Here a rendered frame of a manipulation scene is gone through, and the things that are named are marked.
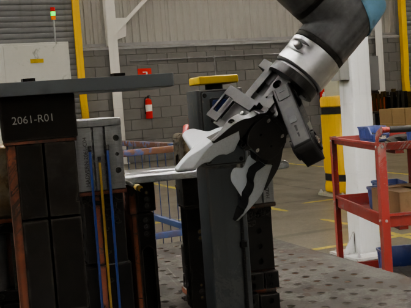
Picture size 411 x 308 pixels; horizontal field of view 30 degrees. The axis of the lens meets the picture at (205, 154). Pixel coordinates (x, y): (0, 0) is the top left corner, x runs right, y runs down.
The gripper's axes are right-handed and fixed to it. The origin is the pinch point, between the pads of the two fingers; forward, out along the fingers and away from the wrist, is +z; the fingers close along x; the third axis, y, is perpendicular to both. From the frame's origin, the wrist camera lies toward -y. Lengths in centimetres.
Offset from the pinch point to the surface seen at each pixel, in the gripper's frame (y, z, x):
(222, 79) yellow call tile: 14.3, -14.9, -1.5
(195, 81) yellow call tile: 17.2, -12.2, -0.4
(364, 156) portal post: 231, -93, -354
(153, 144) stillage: 220, -6, -189
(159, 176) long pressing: 31.9, 2.1, -21.7
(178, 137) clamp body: 54, -7, -40
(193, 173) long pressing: 29.8, -2.2, -25.7
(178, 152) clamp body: 53, -4, -42
